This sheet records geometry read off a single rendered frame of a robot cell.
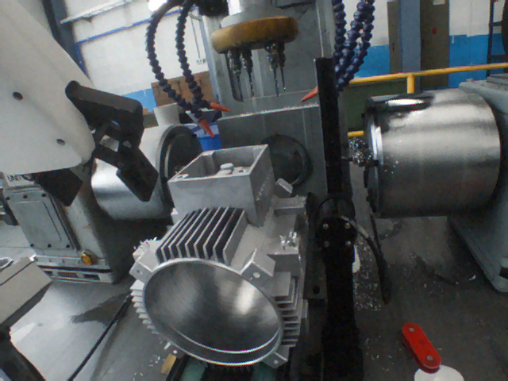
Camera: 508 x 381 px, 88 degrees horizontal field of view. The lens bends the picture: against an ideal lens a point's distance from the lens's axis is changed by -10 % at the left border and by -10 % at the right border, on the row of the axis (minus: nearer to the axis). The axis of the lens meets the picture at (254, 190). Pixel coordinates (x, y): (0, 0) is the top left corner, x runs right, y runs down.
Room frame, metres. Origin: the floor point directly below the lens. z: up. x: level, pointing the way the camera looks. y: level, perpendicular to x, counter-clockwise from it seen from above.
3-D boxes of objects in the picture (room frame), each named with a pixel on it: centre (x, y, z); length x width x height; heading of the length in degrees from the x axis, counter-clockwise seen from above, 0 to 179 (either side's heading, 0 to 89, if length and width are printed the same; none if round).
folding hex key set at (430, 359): (0.28, -0.22, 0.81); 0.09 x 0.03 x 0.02; 179
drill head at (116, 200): (0.72, 0.29, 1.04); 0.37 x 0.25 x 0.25; 72
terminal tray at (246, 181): (0.36, 0.03, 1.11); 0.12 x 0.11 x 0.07; 164
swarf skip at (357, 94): (4.69, -2.16, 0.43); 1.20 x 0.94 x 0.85; 75
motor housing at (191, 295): (0.32, 0.04, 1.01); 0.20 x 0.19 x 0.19; 164
